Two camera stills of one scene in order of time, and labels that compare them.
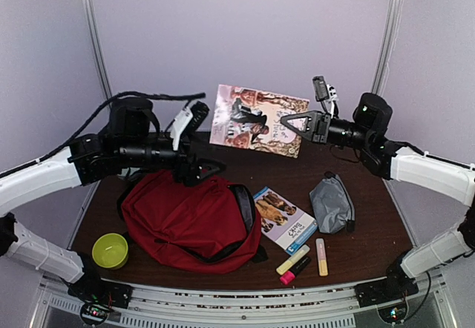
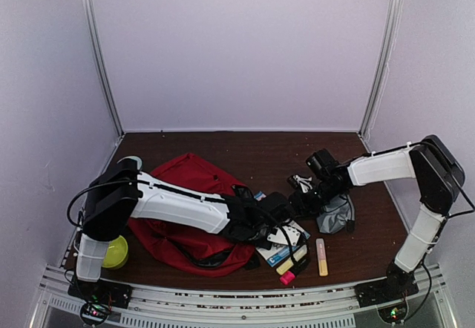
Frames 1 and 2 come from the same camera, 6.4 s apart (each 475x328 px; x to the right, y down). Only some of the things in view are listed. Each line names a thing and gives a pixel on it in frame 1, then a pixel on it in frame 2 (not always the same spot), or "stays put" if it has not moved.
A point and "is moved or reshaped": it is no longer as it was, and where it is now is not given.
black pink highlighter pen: (289, 276) stays put
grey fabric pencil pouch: (332, 205) stays put
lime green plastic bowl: (110, 250) stays put
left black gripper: (189, 175) -> (267, 248)
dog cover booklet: (286, 225) is moved or reshaped
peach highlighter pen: (322, 257) stays put
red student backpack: (209, 227) stays put
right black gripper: (318, 125) -> (300, 205)
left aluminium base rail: (84, 213) stays put
